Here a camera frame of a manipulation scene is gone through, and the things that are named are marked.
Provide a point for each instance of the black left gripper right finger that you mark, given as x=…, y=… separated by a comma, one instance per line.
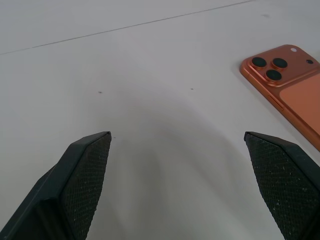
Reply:
x=282, y=180

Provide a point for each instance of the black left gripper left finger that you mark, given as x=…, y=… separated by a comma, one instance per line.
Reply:
x=62, y=190

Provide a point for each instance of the orange smartphone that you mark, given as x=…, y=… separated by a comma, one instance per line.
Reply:
x=297, y=87

